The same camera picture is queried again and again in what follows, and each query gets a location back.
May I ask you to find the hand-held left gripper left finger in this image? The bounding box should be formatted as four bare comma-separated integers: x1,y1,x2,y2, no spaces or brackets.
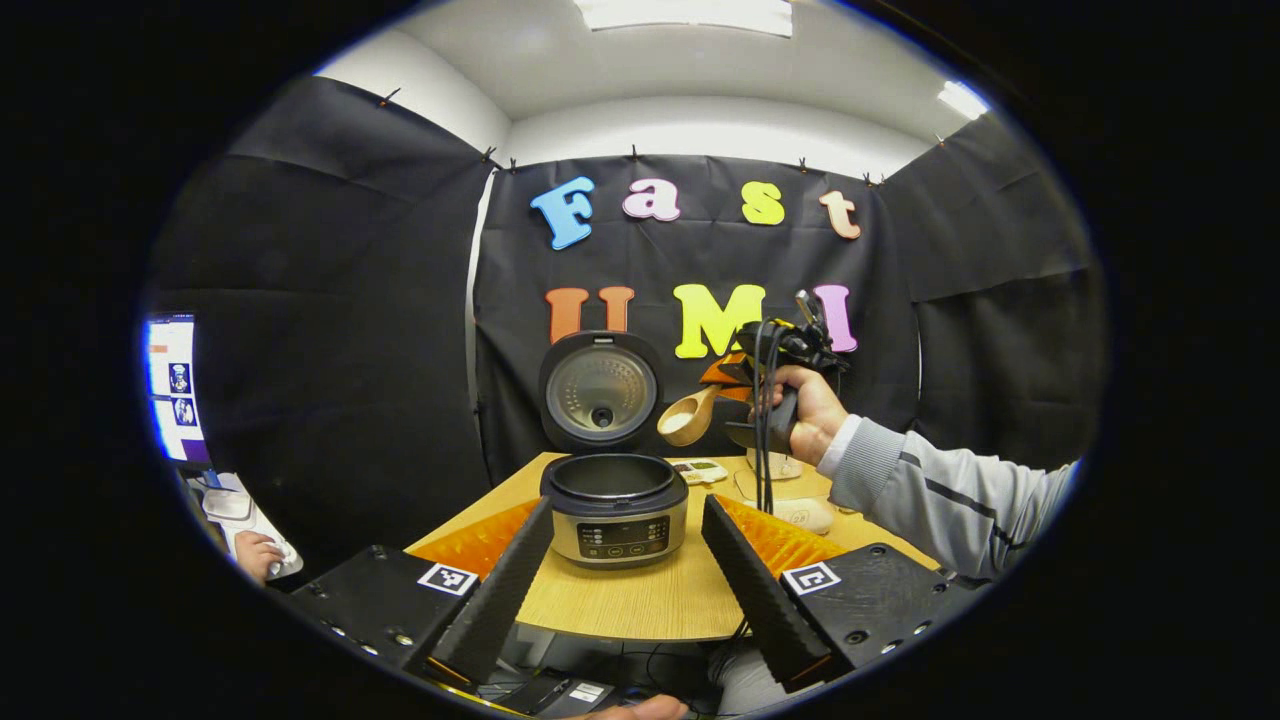
290,497,556,691

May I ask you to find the clear box of rice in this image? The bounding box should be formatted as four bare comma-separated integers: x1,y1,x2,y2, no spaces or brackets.
735,470,836,536

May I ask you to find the wooden spoon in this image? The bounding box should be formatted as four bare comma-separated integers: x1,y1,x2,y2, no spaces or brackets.
656,383,723,448

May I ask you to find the white side desk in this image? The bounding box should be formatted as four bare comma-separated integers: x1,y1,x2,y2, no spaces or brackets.
185,470,303,583

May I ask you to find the small ceiling light panel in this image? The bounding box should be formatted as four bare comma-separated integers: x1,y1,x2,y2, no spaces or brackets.
937,80,991,121

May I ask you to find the dark grey rice cooker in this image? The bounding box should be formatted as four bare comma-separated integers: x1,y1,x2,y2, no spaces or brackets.
538,330,691,571

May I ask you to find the computer monitor screen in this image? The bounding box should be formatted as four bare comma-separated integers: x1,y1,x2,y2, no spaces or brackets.
145,318,211,466

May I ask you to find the black box with white label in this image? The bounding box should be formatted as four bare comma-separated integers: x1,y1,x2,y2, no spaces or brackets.
500,670,616,716

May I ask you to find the large ceiling light panel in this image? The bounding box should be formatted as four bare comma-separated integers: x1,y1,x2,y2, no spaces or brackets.
575,0,794,39

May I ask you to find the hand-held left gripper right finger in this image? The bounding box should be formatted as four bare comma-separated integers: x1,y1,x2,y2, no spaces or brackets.
700,493,981,694

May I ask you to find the black backdrop cloth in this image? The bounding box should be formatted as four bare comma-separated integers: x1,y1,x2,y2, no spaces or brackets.
145,75,1106,561

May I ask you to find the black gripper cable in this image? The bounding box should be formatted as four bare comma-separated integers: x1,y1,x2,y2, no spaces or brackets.
752,320,791,516

